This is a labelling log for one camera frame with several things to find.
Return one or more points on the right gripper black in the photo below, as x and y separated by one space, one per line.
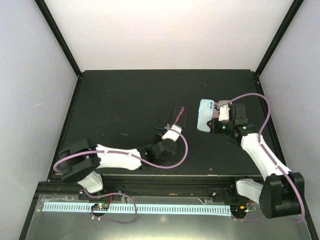
214 128

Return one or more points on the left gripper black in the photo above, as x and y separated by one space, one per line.
156 138

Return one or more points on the blue phone case with phone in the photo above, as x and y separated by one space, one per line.
205 114

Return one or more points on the blue phone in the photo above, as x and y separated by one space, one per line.
162 117

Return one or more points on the purple phone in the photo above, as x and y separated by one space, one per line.
182 122

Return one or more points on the beige phone case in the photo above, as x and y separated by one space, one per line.
224 102

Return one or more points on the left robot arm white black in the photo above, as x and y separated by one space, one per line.
78 163

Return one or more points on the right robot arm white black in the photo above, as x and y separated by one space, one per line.
272 205

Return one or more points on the small circuit board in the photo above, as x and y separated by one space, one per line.
100 207

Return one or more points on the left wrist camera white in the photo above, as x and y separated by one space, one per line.
173 133

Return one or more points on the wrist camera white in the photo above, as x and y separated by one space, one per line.
223 112
173 133

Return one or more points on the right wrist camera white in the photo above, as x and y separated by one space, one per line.
223 112

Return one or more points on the white slotted cable duct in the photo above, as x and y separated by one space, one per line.
151 209

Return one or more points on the black aluminium rail base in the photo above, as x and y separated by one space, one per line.
217 187

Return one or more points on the right black frame post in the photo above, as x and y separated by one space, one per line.
286 22

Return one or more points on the black frame post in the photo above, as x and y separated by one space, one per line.
286 22
46 13

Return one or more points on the left black frame post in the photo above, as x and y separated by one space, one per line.
46 13

